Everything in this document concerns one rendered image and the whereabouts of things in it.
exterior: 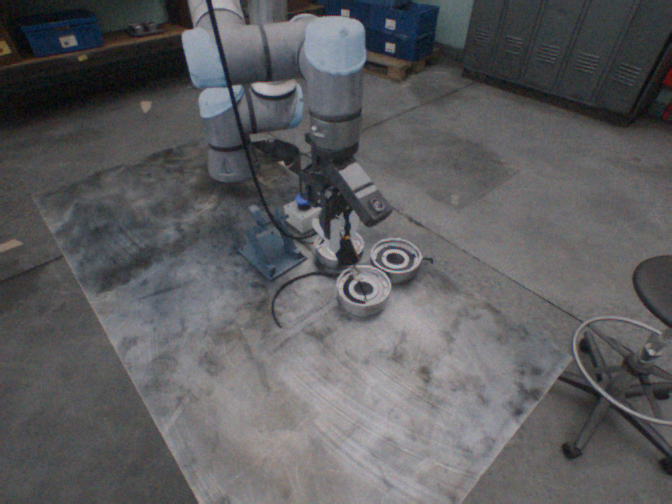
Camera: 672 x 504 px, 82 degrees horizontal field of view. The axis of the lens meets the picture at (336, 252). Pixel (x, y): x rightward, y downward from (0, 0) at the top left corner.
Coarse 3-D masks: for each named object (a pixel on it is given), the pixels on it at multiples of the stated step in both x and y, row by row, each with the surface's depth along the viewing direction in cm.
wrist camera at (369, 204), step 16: (336, 160) 58; (352, 160) 59; (336, 176) 57; (352, 176) 58; (368, 176) 59; (352, 192) 56; (368, 192) 57; (352, 208) 58; (368, 208) 56; (384, 208) 57; (368, 224) 57
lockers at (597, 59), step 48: (480, 0) 347; (528, 0) 319; (576, 0) 295; (624, 0) 275; (480, 48) 366; (528, 48) 335; (576, 48) 309; (624, 48) 286; (528, 96) 357; (576, 96) 324; (624, 96) 295
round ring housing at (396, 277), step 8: (384, 240) 85; (392, 240) 86; (400, 240) 85; (376, 248) 85; (408, 248) 85; (416, 248) 83; (384, 256) 83; (392, 256) 85; (400, 256) 84; (416, 256) 83; (376, 264) 80; (416, 264) 81; (384, 272) 79; (392, 272) 78; (400, 272) 78; (408, 272) 79; (416, 272) 81; (392, 280) 80; (400, 280) 80; (408, 280) 82
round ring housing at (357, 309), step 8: (344, 272) 78; (360, 272) 80; (368, 272) 80; (376, 272) 79; (344, 280) 78; (360, 280) 78; (368, 280) 78; (384, 280) 78; (352, 288) 76; (360, 288) 79; (368, 288) 79; (376, 288) 76; (384, 288) 76; (344, 296) 75; (360, 296) 75; (368, 296) 75; (384, 296) 75; (344, 304) 74; (352, 304) 72; (360, 304) 72; (368, 304) 72; (376, 304) 72; (384, 304) 74; (352, 312) 75; (360, 312) 73; (368, 312) 73; (376, 312) 75
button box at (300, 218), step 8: (288, 208) 93; (296, 208) 93; (304, 208) 92; (312, 208) 93; (320, 208) 93; (296, 216) 91; (304, 216) 91; (312, 216) 92; (296, 224) 93; (304, 224) 91; (304, 232) 93
